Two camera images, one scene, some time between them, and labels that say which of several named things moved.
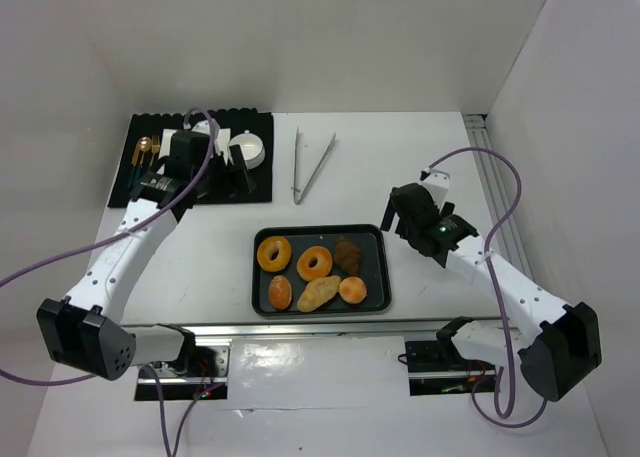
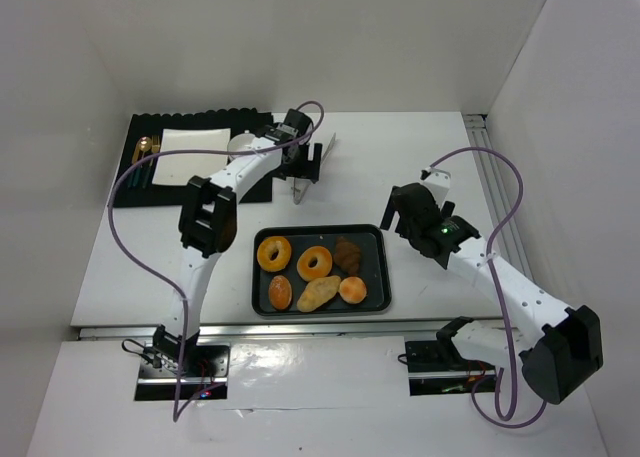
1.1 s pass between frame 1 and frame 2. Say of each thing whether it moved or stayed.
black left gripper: moved
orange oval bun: stayed
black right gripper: stayed
